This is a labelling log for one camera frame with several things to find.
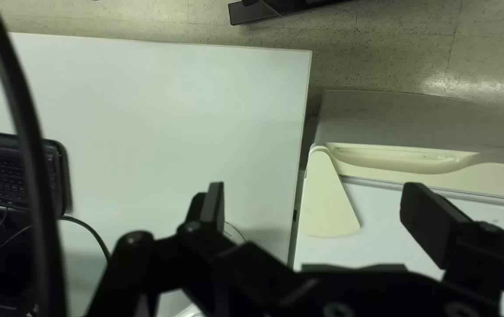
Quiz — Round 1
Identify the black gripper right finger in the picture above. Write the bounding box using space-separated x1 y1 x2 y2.
399 181 504 295

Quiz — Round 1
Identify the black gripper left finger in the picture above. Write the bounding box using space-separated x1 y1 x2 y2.
175 181 302 295

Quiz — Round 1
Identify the white mini fridge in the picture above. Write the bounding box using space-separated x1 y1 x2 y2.
288 86 504 317

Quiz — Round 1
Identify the black stand foot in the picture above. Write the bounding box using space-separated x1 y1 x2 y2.
226 0 348 26

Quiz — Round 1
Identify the thin black cable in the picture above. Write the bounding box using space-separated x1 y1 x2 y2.
57 214 114 265

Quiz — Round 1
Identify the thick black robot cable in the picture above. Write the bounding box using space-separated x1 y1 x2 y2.
0 0 71 317

